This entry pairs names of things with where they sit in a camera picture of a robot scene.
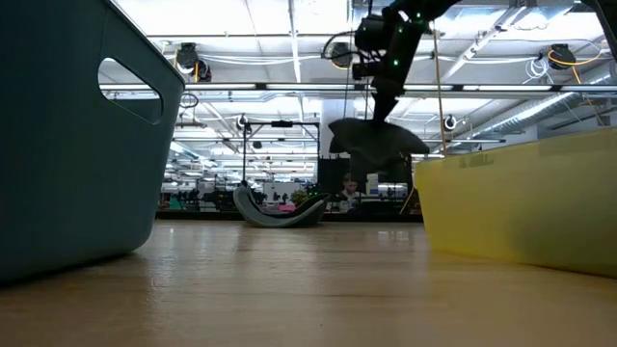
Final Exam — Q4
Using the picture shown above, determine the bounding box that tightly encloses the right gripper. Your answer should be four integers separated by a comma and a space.
371, 47, 411, 124

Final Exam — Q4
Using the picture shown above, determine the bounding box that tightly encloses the grey-green baseball cap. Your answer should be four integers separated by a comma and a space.
232, 184, 333, 229
328, 117, 431, 177

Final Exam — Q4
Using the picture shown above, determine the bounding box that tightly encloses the person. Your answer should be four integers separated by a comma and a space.
336, 172, 367, 213

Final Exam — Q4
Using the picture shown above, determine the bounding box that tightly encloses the black cabinet with monitor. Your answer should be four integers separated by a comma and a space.
316, 153, 416, 203

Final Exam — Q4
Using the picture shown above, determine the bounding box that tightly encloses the yellow translucent plastic bin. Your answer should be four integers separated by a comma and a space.
414, 127, 617, 280

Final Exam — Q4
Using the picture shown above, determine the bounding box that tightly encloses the teal plastic bin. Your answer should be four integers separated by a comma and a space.
0, 0, 187, 285

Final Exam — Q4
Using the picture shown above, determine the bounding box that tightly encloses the yellow hanging cable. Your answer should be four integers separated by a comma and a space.
430, 21, 449, 158

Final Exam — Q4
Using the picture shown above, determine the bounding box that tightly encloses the black ceiling cable reel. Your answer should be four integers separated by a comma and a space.
174, 41, 213, 83
329, 41, 356, 69
547, 42, 577, 72

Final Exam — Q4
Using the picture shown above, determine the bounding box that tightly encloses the long ceiling light rail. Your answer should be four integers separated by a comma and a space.
98, 82, 617, 93

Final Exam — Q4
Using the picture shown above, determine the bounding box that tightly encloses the black metal rig frame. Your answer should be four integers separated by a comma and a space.
242, 120, 321, 182

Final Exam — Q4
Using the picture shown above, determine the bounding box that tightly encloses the silver ventilation duct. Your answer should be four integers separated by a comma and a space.
474, 71, 617, 139

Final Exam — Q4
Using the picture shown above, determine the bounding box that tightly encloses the black aluminium table frame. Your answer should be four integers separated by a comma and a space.
154, 210, 426, 224

